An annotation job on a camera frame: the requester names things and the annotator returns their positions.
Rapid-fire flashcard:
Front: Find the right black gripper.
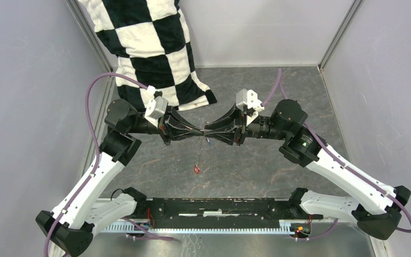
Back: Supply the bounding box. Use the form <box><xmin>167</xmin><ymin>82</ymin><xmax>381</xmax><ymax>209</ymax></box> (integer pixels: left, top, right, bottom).
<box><xmin>204</xmin><ymin>102</ymin><xmax>289</xmax><ymax>146</ymax></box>

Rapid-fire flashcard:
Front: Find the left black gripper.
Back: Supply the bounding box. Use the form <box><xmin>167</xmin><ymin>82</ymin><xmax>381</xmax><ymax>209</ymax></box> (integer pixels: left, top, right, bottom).
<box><xmin>127</xmin><ymin>101</ymin><xmax>204</xmax><ymax>146</ymax></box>

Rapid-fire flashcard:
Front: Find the key with red tag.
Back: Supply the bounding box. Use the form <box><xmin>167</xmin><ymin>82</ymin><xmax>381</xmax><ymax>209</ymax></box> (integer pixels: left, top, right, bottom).
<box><xmin>193</xmin><ymin>165</ymin><xmax>201</xmax><ymax>175</ymax></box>

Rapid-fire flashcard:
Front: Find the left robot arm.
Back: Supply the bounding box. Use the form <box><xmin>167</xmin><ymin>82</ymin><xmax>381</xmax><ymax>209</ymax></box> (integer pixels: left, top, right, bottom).
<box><xmin>36</xmin><ymin>96</ymin><xmax>204</xmax><ymax>256</ymax></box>

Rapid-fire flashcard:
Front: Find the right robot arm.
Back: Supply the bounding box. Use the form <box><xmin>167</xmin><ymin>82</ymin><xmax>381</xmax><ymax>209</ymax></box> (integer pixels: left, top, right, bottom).
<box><xmin>205</xmin><ymin>99</ymin><xmax>411</xmax><ymax>240</ymax></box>

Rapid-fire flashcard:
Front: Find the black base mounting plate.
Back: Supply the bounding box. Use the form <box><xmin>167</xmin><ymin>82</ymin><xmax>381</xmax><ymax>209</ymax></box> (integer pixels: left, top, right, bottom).
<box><xmin>128</xmin><ymin>198</ymin><xmax>323</xmax><ymax>229</ymax></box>

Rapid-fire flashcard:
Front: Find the black white checkered blanket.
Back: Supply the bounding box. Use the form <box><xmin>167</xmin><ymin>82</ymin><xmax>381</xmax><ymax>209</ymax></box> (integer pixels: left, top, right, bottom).
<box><xmin>81</xmin><ymin>1</ymin><xmax>217</xmax><ymax>111</ymax></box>

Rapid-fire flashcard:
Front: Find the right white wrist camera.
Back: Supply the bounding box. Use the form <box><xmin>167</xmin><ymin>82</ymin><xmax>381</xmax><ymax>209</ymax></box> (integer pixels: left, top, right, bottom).
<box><xmin>235</xmin><ymin>89</ymin><xmax>265</xmax><ymax>126</ymax></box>

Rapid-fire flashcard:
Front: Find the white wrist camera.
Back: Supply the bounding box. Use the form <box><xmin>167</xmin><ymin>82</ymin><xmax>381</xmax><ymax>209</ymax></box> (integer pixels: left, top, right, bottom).
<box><xmin>235</xmin><ymin>89</ymin><xmax>265</xmax><ymax>126</ymax></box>
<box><xmin>144</xmin><ymin>86</ymin><xmax>168</xmax><ymax>128</ymax></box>

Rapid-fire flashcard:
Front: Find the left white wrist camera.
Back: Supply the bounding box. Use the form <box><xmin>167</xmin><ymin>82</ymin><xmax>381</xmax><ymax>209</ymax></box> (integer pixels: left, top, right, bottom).
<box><xmin>144</xmin><ymin>86</ymin><xmax>168</xmax><ymax>128</ymax></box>

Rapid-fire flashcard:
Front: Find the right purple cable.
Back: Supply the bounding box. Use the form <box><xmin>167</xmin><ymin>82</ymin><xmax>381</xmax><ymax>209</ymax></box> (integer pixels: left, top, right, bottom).
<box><xmin>261</xmin><ymin>68</ymin><xmax>411</xmax><ymax>241</ymax></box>

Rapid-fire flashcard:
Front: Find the purple cable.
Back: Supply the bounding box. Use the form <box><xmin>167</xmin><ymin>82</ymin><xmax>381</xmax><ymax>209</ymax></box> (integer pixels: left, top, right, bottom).
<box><xmin>261</xmin><ymin>68</ymin><xmax>411</xmax><ymax>241</ymax></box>
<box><xmin>43</xmin><ymin>72</ymin><xmax>176</xmax><ymax>257</ymax></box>

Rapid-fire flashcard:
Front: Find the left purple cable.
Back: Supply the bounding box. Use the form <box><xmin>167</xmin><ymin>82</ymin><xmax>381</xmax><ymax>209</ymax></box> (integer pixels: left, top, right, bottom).
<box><xmin>43</xmin><ymin>72</ymin><xmax>176</xmax><ymax>257</ymax></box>

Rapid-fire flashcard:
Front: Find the white slotted cable duct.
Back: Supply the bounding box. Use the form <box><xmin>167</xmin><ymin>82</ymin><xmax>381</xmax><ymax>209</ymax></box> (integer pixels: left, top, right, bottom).
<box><xmin>102</xmin><ymin>221</ymin><xmax>294</xmax><ymax>235</ymax></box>

